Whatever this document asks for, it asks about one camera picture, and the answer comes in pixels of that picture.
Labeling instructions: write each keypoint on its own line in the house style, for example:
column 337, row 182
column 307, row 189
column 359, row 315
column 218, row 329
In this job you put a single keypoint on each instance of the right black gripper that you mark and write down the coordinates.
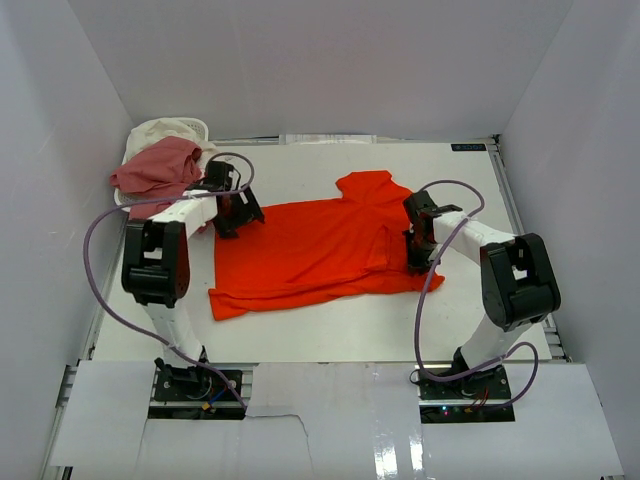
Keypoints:
column 416, row 263

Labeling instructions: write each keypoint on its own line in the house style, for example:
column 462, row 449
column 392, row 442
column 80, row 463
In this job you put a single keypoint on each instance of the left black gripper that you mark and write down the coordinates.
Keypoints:
column 249, row 213

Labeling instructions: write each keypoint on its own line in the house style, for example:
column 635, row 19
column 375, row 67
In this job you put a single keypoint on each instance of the orange t-shirt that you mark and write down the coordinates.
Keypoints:
column 313, row 252

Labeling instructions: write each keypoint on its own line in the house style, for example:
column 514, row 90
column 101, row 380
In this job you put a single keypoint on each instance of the pink t-shirt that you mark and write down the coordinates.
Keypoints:
column 162, row 170

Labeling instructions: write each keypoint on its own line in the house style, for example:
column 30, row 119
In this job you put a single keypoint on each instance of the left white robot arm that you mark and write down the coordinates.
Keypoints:
column 156, row 266

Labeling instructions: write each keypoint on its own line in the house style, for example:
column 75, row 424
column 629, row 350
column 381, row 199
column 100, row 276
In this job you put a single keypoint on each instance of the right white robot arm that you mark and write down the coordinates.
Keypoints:
column 518, row 285

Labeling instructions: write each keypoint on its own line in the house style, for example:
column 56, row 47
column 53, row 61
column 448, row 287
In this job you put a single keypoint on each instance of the dark label sticker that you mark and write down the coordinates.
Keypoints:
column 468, row 147

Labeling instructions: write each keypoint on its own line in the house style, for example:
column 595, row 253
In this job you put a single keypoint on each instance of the white laundry basket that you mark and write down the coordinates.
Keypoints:
column 141, row 211

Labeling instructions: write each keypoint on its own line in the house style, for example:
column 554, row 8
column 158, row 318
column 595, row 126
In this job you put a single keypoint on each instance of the cream white t-shirt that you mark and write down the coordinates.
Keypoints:
column 152, row 131

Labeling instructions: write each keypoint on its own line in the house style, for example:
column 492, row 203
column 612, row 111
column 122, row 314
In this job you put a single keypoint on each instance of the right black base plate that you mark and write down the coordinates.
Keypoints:
column 480, row 398

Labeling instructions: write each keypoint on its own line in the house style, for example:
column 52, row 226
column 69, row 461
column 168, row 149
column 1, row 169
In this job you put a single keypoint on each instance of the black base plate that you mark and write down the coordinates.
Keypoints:
column 480, row 398
column 206, row 397

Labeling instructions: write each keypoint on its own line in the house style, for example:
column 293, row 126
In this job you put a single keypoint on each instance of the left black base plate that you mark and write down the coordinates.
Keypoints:
column 206, row 397

